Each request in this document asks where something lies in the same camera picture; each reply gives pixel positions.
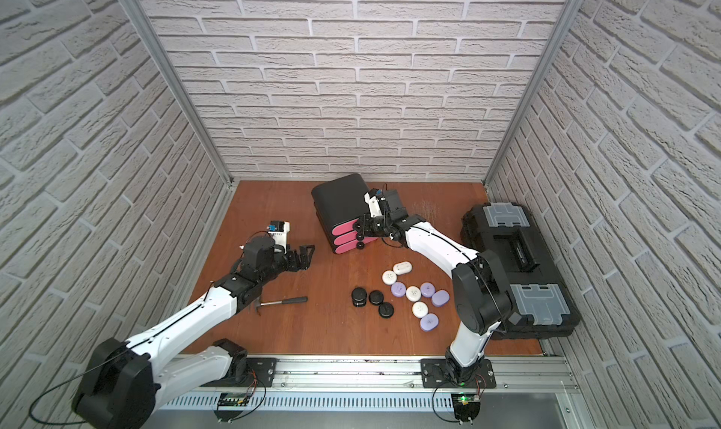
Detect black drawer cabinet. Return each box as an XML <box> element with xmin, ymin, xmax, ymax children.
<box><xmin>311</xmin><ymin>173</ymin><xmax>369</xmax><ymax>252</ymax></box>

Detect black earphone case square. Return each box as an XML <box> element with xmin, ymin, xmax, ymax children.
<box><xmin>351</xmin><ymin>288</ymin><xmax>368</xmax><ymax>307</ymax></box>

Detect black earphone case round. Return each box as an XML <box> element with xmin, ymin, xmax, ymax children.
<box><xmin>368</xmin><ymin>290</ymin><xmax>385</xmax><ymax>306</ymax></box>

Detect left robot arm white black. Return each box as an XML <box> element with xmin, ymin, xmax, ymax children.
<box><xmin>71</xmin><ymin>235</ymin><xmax>315</xmax><ymax>428</ymax></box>

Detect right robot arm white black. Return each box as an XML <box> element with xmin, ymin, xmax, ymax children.
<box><xmin>353</xmin><ymin>211</ymin><xmax>516</xmax><ymax>385</ymax></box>

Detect white earphone case round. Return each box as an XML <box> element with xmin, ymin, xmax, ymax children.
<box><xmin>381</xmin><ymin>271</ymin><xmax>397</xmax><ymax>286</ymax></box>

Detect purple earphone case left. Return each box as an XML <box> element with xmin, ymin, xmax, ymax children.
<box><xmin>391</xmin><ymin>282</ymin><xmax>407</xmax><ymax>298</ymax></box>

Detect purple earphone case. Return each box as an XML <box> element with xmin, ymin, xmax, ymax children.
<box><xmin>420</xmin><ymin>282</ymin><xmax>437</xmax><ymax>299</ymax></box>
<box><xmin>391</xmin><ymin>282</ymin><xmax>407</xmax><ymax>298</ymax></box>
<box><xmin>431</xmin><ymin>289</ymin><xmax>451</xmax><ymax>307</ymax></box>
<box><xmin>420</xmin><ymin>313</ymin><xmax>439</xmax><ymax>333</ymax></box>

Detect purple earphone case upper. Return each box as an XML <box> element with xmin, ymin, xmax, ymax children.
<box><xmin>420</xmin><ymin>282</ymin><xmax>437</xmax><ymax>299</ymax></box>

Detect purple earphone case right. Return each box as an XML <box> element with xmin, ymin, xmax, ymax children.
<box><xmin>431</xmin><ymin>289</ymin><xmax>451</xmax><ymax>307</ymax></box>

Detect white earphone case lower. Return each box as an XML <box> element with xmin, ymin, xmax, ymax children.
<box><xmin>412</xmin><ymin>301</ymin><xmax>429</xmax><ymax>319</ymax></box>

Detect purple earphone case lower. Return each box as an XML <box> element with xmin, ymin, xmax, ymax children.
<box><xmin>420</xmin><ymin>313</ymin><xmax>439</xmax><ymax>333</ymax></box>

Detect left controller board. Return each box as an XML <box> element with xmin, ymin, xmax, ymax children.
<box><xmin>214</xmin><ymin>393</ymin><xmax>253</xmax><ymax>423</ymax></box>

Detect controller board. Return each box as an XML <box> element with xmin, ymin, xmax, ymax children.
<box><xmin>214</xmin><ymin>393</ymin><xmax>253</xmax><ymax>423</ymax></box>
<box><xmin>451</xmin><ymin>393</ymin><xmax>482</xmax><ymax>424</ymax></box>

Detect black toolbox grey latches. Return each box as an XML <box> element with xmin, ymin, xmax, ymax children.
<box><xmin>461</xmin><ymin>203</ymin><xmax>581</xmax><ymax>340</ymax></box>

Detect right controller board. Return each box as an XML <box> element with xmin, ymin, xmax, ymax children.
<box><xmin>451</xmin><ymin>393</ymin><xmax>482</xmax><ymax>424</ymax></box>

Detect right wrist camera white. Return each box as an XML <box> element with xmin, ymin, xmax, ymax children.
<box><xmin>364</xmin><ymin>189</ymin><xmax>397</xmax><ymax>218</ymax></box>

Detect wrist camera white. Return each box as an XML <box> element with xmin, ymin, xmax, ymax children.
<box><xmin>364</xmin><ymin>189</ymin><xmax>397</xmax><ymax>218</ymax></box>
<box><xmin>267</xmin><ymin>221</ymin><xmax>290</xmax><ymax>252</ymax></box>

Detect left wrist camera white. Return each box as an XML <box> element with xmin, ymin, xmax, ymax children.
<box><xmin>267</xmin><ymin>221</ymin><xmax>290</xmax><ymax>252</ymax></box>

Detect hammer black handle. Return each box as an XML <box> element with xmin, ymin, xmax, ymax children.
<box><xmin>253</xmin><ymin>296</ymin><xmax>308</xmax><ymax>315</ymax></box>

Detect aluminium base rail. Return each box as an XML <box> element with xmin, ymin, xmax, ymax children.
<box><xmin>164</xmin><ymin>355</ymin><xmax>580</xmax><ymax>413</ymax></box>

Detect right aluminium corner post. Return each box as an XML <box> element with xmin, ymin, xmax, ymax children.
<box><xmin>483</xmin><ymin>0</ymin><xmax>584</xmax><ymax>186</ymax></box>

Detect aluminium corner post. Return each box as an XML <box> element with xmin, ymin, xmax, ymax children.
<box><xmin>118</xmin><ymin>0</ymin><xmax>234</xmax><ymax>187</ymax></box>
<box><xmin>483</xmin><ymin>0</ymin><xmax>584</xmax><ymax>186</ymax></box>

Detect left aluminium corner post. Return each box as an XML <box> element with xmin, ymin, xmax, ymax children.
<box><xmin>118</xmin><ymin>0</ymin><xmax>234</xmax><ymax>187</ymax></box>

